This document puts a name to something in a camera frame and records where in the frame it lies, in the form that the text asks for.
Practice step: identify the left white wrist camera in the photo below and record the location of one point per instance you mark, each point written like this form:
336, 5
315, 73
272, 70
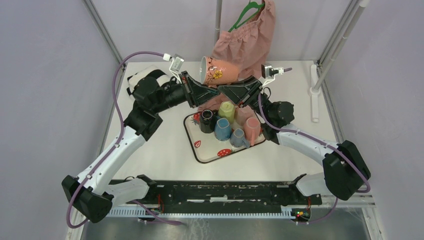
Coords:
176, 61

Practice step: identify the green clothes hanger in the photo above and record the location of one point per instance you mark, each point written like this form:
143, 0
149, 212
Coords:
248, 12

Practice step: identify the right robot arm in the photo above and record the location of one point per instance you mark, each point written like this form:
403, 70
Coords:
344, 171

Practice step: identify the floral salmon mug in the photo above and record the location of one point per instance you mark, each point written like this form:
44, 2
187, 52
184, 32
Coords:
215, 72

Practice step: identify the grey blue mug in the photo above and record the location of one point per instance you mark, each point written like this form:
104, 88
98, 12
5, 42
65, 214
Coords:
238, 139

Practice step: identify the green faceted mug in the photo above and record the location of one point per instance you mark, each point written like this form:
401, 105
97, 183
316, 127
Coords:
227, 111

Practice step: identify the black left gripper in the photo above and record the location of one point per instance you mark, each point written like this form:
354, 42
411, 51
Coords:
196, 93

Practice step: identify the centre metal pole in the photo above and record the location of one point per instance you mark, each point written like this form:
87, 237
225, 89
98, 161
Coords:
218, 15

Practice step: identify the strawberry print tray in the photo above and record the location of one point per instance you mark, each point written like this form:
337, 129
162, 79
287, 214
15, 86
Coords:
205, 146

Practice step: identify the white cable duct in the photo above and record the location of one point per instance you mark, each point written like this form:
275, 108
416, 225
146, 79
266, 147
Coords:
136, 211

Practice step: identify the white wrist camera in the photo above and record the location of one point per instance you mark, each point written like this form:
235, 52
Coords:
176, 61
269, 73

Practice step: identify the black white striped towel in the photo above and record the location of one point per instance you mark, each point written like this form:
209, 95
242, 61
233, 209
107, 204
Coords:
152, 71

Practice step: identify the pink shorts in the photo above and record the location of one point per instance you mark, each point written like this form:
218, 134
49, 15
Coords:
248, 46

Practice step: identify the black faceted mug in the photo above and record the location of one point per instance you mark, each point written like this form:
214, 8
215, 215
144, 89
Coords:
207, 121

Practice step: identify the plain pink tall mug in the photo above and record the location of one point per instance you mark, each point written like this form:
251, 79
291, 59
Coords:
252, 129

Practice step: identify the bright blue mug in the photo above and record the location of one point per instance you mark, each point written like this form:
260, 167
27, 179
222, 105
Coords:
222, 129

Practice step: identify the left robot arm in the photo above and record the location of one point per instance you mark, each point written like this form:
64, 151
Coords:
90, 192

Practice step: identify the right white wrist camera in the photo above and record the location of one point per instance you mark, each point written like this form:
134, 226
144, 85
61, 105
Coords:
269, 73

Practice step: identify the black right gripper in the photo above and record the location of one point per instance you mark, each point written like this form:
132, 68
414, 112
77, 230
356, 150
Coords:
241, 94

